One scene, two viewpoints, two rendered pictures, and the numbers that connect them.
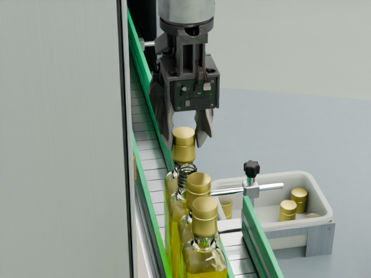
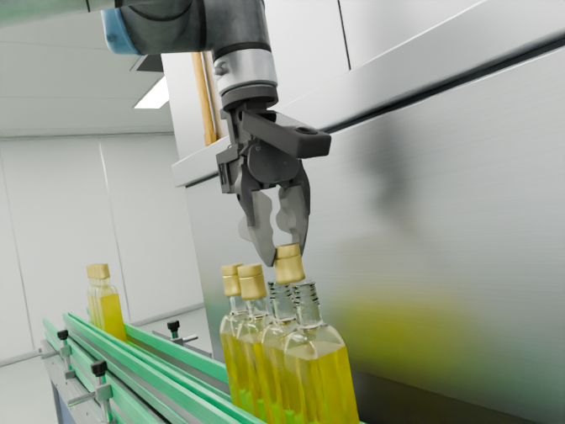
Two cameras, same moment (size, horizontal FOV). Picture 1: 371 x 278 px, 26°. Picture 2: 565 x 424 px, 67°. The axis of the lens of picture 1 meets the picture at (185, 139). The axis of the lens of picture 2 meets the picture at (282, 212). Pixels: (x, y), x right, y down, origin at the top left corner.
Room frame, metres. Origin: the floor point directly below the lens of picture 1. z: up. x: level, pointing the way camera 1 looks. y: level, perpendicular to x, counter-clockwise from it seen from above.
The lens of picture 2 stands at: (1.47, -0.20, 1.23)
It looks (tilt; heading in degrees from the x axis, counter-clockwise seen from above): 0 degrees down; 156
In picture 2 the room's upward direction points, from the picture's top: 10 degrees counter-clockwise
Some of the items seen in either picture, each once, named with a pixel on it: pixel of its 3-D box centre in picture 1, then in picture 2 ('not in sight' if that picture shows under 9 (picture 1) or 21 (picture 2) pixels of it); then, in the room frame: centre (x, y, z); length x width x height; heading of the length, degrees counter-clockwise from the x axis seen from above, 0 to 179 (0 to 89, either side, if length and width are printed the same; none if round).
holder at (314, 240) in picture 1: (255, 220); not in sight; (1.30, -0.14, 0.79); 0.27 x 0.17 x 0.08; 101
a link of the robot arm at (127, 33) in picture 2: not in sight; (153, 13); (0.99, -0.10, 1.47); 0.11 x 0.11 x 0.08; 85
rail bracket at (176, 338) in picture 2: not in sight; (185, 345); (0.39, -0.04, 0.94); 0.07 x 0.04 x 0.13; 101
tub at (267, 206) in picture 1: (268, 215); not in sight; (1.31, -0.17, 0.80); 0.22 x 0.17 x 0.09; 101
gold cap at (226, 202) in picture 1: (224, 208); not in sight; (1.34, -0.08, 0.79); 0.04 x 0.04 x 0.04
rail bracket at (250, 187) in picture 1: (237, 193); not in sight; (1.17, -0.09, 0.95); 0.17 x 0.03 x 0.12; 101
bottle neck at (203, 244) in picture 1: (204, 229); (236, 294); (0.86, -0.03, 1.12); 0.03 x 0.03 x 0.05
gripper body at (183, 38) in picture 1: (187, 60); (254, 144); (0.97, 0.00, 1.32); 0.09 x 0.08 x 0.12; 10
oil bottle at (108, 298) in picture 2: not in sight; (109, 309); (0.01, -0.19, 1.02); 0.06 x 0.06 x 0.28; 11
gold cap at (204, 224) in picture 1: (204, 216); (234, 278); (0.86, -0.03, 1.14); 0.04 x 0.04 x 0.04
